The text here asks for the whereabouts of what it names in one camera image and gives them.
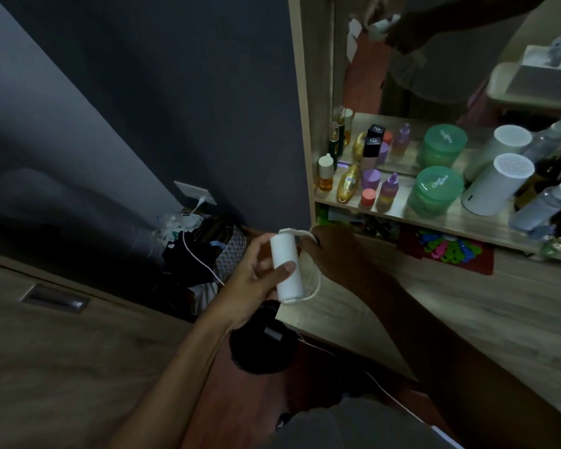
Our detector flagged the person's left hand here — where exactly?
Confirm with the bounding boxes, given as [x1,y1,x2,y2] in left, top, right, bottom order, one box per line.
[209,233,298,332]

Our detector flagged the person's right hand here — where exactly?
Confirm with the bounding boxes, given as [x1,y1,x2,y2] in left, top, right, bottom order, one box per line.
[299,224,394,301]

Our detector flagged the white cylindrical device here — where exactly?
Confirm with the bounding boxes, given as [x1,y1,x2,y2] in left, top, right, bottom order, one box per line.
[269,231,307,305]

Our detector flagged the short white loop cord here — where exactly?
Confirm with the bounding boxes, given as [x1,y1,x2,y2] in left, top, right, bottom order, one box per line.
[279,227,322,305]

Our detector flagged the person's right forearm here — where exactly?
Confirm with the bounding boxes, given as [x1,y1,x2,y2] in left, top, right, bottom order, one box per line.
[365,271,561,449]

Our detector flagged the person's left forearm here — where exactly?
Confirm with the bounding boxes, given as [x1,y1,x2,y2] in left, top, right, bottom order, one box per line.
[107,304,244,449]

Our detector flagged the black white woven bag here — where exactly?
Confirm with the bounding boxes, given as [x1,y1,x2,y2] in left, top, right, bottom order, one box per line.
[214,223,249,282]

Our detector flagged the black round container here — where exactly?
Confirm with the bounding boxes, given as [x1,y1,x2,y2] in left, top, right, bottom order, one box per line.
[228,300,301,375]

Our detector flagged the gold bottle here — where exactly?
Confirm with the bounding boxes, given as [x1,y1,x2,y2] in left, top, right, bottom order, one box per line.
[336,163,361,204]

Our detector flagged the amber bottle with white cap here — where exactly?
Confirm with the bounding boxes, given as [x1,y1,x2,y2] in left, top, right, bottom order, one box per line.
[318,153,335,192]

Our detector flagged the purple pink gradient bottle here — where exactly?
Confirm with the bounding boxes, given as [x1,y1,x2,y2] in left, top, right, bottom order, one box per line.
[377,172,401,214]

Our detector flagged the dark green slim bottle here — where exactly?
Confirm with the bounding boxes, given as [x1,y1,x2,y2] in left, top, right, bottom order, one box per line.
[329,121,340,171]

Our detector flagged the red mat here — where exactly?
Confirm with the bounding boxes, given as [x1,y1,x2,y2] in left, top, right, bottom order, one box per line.
[396,225,495,277]

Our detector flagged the white plastic bag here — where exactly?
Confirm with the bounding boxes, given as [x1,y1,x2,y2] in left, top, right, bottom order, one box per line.
[155,211,204,241]

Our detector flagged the green round jar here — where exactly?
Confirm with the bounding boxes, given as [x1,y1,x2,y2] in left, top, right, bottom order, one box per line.
[406,165,465,219]

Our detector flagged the pile of colourful plastic pieces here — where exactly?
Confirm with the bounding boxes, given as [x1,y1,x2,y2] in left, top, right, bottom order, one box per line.
[417,230,483,265]

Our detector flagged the grey shorts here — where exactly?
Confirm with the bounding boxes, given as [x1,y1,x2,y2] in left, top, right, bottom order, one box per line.
[269,396,464,449]

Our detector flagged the white cylindrical humidifier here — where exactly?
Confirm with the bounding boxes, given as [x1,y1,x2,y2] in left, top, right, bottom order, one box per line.
[461,152,536,217]

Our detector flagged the clear spray bottle white cap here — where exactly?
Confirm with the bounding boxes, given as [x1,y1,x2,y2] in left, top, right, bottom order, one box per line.
[508,175,561,233]

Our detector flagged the small green glass ornament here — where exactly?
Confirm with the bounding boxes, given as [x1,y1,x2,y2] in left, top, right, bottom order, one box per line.
[539,237,561,261]

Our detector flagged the dark glass bottle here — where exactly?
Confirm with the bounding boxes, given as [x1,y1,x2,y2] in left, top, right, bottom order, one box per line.
[514,139,561,212]

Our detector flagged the long white charging cable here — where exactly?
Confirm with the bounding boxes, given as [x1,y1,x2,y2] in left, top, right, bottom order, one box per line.
[181,199,428,425]

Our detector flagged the white wall socket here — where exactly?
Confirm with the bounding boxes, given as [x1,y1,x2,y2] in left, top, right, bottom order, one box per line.
[173,181,218,207]

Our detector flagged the wall mirror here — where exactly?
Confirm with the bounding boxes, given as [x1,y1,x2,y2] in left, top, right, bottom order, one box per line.
[332,0,561,179]

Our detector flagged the wooden cabinet with recessed handle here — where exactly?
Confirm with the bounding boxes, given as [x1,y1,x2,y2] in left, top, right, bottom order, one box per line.
[0,249,194,449]

